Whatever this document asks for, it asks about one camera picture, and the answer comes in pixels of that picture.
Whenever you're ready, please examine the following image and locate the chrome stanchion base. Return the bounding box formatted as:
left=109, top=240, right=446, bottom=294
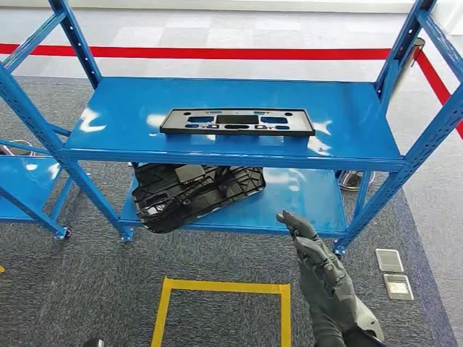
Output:
left=0, top=140, right=37, bottom=157

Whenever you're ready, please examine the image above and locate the right robot hand grey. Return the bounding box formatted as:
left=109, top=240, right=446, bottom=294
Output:
left=276, top=210, right=360, bottom=347

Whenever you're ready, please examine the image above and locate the small blue metal shelf rack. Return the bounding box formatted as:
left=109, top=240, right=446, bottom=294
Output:
left=0, top=124, right=73, bottom=241

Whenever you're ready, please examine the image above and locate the red barrier belt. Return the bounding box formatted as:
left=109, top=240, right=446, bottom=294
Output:
left=0, top=43, right=391, bottom=61
left=415, top=50, right=463, bottom=141

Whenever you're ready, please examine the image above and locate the grey floor outlet cover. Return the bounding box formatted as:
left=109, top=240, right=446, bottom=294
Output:
left=383, top=273, right=415, bottom=301
left=375, top=248, right=405, bottom=274

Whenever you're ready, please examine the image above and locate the large black ribbed plastic part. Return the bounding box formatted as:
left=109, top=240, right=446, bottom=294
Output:
left=131, top=163, right=267, bottom=235

